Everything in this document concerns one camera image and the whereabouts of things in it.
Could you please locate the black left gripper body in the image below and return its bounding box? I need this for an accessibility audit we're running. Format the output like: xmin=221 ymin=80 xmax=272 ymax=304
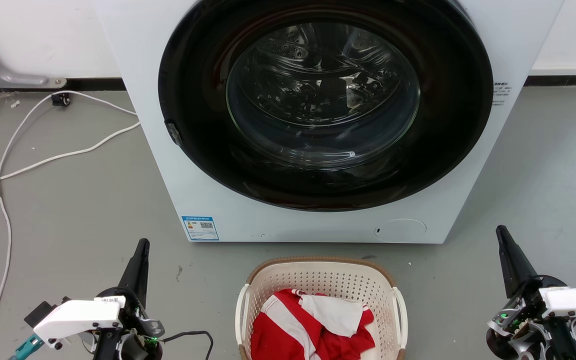
xmin=92 ymin=286 xmax=166 ymax=360

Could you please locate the white cloth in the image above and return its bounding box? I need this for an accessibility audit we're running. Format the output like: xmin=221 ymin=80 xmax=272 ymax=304
xmin=300 ymin=294 xmax=365 ymax=338

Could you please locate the grey washer door handle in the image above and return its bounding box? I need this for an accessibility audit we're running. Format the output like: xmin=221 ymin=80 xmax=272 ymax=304
xmin=165 ymin=119 xmax=184 ymax=148

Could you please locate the white front-load washing machine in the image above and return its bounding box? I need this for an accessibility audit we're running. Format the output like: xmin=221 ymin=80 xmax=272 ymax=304
xmin=94 ymin=0 xmax=566 ymax=245

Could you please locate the red white striped garment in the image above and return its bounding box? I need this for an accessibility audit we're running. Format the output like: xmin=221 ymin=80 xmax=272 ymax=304
xmin=250 ymin=288 xmax=376 ymax=360

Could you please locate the cream perforated laundry basket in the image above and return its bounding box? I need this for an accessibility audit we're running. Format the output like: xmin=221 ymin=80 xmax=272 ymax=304
xmin=234 ymin=256 xmax=409 ymax=360

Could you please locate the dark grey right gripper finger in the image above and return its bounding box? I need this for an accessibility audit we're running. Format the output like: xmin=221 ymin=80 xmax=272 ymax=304
xmin=495 ymin=225 xmax=540 ymax=299

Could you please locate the teal cable connector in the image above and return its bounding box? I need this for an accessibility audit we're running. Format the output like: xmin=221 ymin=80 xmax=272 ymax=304
xmin=9 ymin=334 xmax=45 ymax=360

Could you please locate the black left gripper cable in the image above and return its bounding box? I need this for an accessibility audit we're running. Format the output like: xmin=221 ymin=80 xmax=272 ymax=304
xmin=162 ymin=330 xmax=215 ymax=360

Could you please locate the round white filter cover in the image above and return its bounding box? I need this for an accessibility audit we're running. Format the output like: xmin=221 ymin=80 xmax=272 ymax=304
xmin=374 ymin=218 xmax=427 ymax=244

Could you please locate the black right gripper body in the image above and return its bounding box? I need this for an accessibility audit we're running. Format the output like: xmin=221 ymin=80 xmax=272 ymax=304
xmin=485 ymin=274 xmax=576 ymax=360

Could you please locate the long white power cable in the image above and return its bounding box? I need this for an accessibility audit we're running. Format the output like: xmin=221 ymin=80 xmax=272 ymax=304
xmin=0 ymin=90 xmax=139 ymax=360

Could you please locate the blue energy label sticker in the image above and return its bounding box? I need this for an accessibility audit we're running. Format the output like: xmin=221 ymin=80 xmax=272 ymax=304
xmin=181 ymin=215 xmax=220 ymax=242

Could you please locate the small black box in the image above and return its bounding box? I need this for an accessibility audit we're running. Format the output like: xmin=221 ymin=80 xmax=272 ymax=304
xmin=24 ymin=297 xmax=72 ymax=329

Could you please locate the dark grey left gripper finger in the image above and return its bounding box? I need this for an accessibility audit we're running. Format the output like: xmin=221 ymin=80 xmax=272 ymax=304
xmin=117 ymin=238 xmax=151 ymax=307

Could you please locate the black round washer door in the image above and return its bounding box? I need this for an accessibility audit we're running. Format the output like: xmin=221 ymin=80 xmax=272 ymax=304
xmin=158 ymin=0 xmax=494 ymax=212

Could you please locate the white floor cable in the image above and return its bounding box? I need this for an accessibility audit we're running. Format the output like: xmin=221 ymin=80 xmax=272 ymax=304
xmin=0 ymin=121 xmax=141 ymax=192

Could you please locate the small text warning sticker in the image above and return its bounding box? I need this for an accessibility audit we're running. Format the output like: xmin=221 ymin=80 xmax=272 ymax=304
xmin=491 ymin=82 xmax=510 ymax=107

